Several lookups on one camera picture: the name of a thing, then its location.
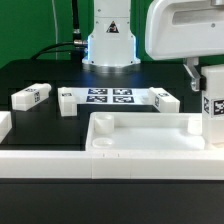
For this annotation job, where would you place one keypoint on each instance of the black vertical cable connector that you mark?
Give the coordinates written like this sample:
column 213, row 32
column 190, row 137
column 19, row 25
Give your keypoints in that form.
column 76, row 27

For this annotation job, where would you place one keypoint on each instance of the white left fence block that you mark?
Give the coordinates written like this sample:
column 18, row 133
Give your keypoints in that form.
column 5, row 124

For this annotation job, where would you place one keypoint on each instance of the white desk top tray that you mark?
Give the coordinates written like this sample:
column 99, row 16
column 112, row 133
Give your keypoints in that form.
column 147, row 131

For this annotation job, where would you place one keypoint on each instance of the white sheet with tags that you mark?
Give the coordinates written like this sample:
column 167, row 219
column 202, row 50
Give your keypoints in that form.
column 118, row 96

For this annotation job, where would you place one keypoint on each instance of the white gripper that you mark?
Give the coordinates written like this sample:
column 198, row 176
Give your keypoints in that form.
column 185, row 29

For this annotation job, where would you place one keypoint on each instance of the white front fence bar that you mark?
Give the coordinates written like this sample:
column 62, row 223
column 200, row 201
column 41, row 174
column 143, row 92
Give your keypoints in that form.
column 197, row 165

